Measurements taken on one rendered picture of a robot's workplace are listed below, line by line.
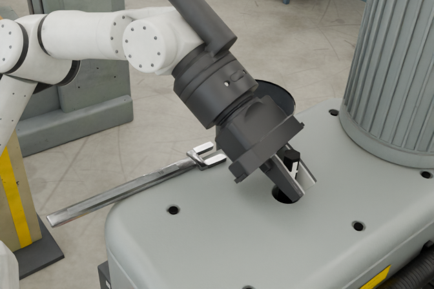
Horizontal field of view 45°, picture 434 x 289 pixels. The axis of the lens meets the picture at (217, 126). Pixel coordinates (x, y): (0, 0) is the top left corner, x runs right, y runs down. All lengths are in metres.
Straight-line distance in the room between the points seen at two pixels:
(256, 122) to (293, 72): 3.90
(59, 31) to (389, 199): 0.50
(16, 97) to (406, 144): 0.58
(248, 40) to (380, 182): 4.24
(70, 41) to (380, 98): 0.43
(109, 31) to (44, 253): 2.43
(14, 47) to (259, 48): 4.12
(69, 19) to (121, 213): 0.29
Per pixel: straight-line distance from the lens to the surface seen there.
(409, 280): 0.75
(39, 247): 3.10
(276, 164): 0.64
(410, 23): 0.67
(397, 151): 0.76
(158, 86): 4.24
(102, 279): 1.58
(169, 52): 0.63
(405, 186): 0.74
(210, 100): 0.63
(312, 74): 4.54
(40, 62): 0.82
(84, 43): 0.75
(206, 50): 0.64
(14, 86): 0.86
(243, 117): 0.63
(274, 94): 3.22
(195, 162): 0.71
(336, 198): 0.70
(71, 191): 3.39
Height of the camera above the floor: 2.37
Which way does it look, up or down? 38 degrees down
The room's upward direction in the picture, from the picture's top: 3 degrees clockwise
